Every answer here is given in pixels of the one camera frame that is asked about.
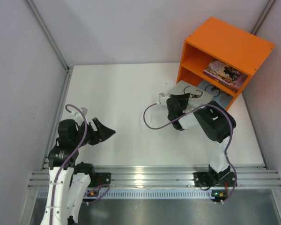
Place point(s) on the pale green Gatsby book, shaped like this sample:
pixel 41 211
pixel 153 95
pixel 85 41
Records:
pixel 197 96

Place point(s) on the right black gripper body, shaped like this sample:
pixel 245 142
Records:
pixel 184 101

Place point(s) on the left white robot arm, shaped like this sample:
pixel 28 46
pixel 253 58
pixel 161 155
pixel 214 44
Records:
pixel 69 182

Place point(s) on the aluminium mounting rail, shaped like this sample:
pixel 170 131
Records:
pixel 147 178

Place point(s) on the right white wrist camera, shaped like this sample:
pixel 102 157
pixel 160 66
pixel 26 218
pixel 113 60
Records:
pixel 162 99

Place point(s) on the dark cover paperback book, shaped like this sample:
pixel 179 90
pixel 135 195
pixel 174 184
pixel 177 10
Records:
pixel 221 81

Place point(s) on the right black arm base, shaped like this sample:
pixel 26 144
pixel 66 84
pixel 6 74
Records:
pixel 204 180

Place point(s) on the light blue booklet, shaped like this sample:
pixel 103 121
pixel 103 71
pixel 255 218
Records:
pixel 219 96

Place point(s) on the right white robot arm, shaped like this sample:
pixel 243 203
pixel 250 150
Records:
pixel 218 125

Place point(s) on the pink Shakespeare story book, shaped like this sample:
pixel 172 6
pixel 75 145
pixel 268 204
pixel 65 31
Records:
pixel 228 73

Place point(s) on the orange wooden shelf cabinet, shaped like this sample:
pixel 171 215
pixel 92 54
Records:
pixel 218 40

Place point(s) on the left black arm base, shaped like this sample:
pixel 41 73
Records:
pixel 100 178

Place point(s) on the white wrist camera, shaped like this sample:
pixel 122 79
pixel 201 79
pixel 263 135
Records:
pixel 78 115
pixel 162 99

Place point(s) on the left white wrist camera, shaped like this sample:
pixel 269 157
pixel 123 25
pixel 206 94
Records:
pixel 78 115

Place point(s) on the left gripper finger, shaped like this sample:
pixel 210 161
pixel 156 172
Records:
pixel 105 133
pixel 98 126

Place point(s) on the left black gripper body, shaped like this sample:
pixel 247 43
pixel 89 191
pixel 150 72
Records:
pixel 92 132

